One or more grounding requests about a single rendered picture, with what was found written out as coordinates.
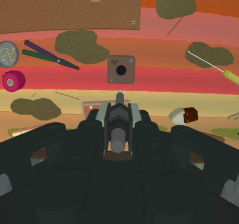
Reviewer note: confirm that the grey round dish with pins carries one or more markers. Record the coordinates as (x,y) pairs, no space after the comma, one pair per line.
(8,53)

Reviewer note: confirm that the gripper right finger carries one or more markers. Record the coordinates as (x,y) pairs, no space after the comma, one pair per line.
(149,136)

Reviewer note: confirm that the brown cork sheet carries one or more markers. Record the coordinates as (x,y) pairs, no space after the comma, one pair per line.
(49,6)

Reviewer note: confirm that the magenta tape roll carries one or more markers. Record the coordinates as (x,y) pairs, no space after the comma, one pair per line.
(16,80)

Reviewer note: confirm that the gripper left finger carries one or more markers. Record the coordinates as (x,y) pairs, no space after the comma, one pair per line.
(89,134)

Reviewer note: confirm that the grey cylindrical regulator tool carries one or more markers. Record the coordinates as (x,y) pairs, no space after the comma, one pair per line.
(118,140)

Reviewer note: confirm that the beige piece with green mark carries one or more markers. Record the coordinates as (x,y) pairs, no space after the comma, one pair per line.
(233,116)

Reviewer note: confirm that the brown wooden strip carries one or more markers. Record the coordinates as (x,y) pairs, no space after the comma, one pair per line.
(215,137)

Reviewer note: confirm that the cream roll with red band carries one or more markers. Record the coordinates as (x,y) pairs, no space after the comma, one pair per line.
(25,131)

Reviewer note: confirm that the brown square block with hole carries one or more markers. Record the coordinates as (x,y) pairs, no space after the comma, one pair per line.
(127,75)

